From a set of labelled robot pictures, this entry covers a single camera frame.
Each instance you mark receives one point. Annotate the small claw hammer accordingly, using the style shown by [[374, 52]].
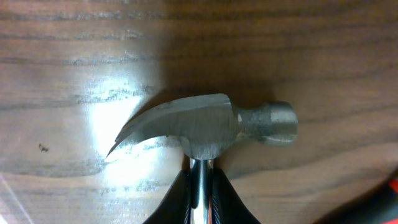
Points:
[[206, 126]]

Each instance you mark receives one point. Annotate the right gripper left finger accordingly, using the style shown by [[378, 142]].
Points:
[[175, 206]]

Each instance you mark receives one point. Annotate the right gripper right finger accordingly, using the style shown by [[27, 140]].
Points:
[[228, 208]]

